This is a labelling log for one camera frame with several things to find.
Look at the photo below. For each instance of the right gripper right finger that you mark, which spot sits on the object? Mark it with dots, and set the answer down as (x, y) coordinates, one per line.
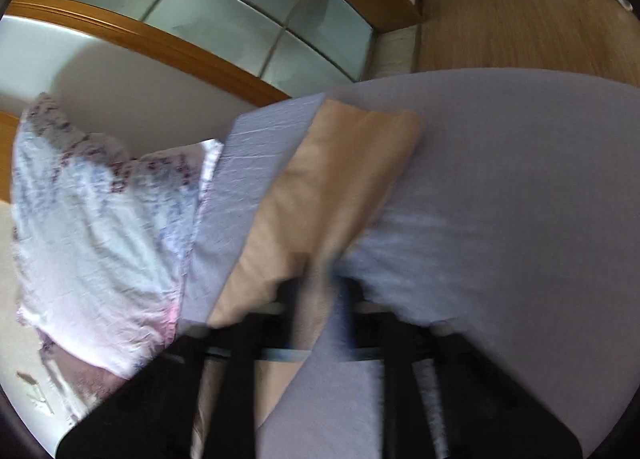
(442, 396)

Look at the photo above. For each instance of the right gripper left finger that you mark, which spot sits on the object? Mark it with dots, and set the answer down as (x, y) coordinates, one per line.
(152, 414)

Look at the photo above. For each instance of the tan fleece garment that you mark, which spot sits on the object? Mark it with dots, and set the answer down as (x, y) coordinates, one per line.
(295, 186)

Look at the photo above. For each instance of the pink floral pillow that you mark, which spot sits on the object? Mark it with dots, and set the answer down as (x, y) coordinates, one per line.
(100, 241)

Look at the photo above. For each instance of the lavender bed sheet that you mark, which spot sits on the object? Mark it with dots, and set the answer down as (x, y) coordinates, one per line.
(517, 220)

